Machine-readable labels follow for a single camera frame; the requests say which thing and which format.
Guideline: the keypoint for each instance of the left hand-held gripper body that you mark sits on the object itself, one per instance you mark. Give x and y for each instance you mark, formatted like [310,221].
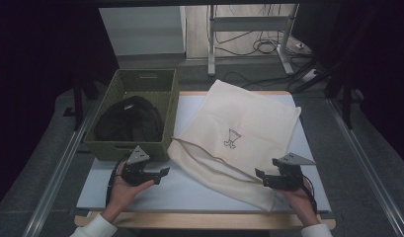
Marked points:
[135,171]

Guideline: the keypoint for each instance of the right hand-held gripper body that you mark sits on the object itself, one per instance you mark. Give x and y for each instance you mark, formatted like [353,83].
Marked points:
[288,179]

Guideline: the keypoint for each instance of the black garment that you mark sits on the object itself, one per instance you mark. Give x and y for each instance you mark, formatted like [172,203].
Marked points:
[130,123]

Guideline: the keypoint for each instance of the green woven basket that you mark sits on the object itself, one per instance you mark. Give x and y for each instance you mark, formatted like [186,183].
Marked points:
[156,89]

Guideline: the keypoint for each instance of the person's left hand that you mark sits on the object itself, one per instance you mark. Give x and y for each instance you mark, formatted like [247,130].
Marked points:
[122,196]

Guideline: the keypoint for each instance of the person's right hand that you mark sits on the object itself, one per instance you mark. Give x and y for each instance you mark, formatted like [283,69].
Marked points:
[303,204]

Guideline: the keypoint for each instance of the white table mat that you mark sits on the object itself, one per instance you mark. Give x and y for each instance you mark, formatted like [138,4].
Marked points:
[183,194]

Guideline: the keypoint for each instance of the black metal stand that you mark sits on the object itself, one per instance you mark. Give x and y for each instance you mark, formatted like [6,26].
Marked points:
[346,105]
[78,105]

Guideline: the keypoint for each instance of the white power strip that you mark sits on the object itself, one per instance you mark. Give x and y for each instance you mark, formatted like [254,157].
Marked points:
[309,75]

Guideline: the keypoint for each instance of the dark curtain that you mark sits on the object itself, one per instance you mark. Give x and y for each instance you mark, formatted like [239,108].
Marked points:
[380,65]
[31,82]

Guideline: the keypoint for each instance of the white cabinet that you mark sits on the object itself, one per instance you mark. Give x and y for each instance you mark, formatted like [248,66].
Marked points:
[143,29]

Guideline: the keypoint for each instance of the aluminium floor rail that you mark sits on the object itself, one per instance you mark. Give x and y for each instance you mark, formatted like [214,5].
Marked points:
[364,161]
[54,177]

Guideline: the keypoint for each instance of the white metal desk frame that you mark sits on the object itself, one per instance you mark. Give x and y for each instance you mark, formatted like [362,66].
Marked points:
[249,23]

